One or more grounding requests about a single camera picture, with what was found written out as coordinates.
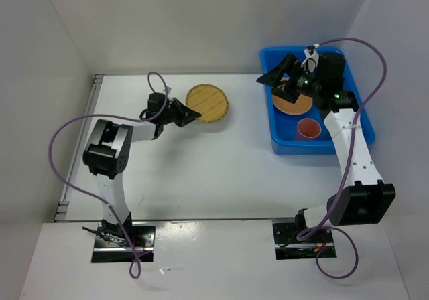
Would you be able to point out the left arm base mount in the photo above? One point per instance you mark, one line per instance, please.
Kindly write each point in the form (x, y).
(112, 249)

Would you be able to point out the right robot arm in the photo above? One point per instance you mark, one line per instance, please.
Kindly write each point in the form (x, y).
(362, 197)

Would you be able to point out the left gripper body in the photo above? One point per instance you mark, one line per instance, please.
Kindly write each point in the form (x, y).
(173, 114)

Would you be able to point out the blue plastic bin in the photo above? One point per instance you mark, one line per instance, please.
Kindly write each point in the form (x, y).
(283, 128)

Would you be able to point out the bamboo pattern round plate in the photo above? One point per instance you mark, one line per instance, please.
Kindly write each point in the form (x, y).
(208, 100)

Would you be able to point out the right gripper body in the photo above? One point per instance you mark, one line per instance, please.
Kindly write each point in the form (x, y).
(308, 84)

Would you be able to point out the pink plastic cup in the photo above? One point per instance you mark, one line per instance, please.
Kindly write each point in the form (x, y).
(308, 130)

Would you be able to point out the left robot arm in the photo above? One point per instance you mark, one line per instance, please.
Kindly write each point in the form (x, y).
(107, 154)

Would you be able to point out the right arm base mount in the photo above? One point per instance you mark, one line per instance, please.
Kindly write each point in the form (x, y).
(287, 247)

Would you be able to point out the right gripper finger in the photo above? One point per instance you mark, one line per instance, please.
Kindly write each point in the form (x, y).
(284, 92)
(274, 76)

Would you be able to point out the light brown woven plate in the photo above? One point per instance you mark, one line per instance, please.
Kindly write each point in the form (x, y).
(300, 107)

